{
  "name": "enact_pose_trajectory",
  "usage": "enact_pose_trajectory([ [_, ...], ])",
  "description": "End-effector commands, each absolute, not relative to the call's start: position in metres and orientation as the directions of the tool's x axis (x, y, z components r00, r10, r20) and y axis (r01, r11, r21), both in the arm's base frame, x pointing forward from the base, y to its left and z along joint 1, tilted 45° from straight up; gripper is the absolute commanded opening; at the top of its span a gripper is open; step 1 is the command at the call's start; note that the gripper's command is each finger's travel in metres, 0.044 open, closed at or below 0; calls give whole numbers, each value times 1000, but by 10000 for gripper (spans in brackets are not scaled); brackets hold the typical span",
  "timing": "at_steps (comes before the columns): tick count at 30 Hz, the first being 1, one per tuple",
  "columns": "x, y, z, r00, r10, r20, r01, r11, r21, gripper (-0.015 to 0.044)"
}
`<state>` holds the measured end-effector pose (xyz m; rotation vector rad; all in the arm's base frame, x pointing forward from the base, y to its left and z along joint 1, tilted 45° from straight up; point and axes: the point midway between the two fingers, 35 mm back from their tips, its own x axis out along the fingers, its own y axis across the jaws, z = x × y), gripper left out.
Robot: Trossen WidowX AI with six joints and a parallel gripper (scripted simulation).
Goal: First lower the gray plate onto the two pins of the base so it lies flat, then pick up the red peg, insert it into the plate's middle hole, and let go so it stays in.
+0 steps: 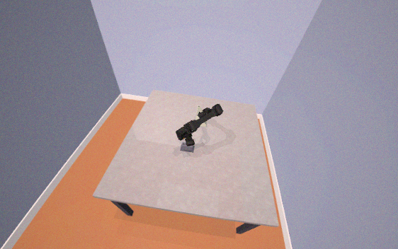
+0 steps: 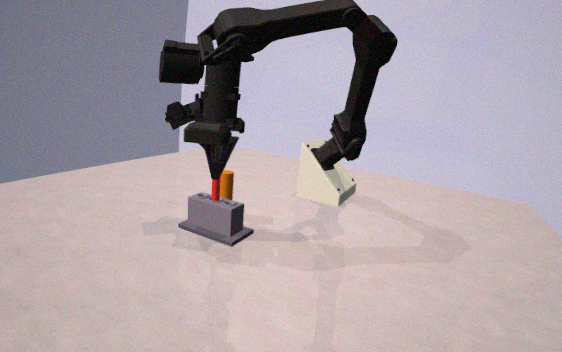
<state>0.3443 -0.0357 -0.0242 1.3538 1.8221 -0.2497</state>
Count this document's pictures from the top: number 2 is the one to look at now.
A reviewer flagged red peg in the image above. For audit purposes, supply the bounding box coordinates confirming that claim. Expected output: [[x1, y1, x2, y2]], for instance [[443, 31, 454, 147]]
[[211, 174, 221, 201]]

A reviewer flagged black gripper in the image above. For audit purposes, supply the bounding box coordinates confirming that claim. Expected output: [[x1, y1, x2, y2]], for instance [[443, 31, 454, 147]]
[[183, 85, 245, 180]]

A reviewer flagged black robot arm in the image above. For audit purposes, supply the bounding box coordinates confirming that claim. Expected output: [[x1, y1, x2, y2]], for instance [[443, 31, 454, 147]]
[[159, 0, 398, 171]]

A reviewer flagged orange cylinder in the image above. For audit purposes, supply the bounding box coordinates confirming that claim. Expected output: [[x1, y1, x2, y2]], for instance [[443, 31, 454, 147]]
[[220, 170, 234, 201]]

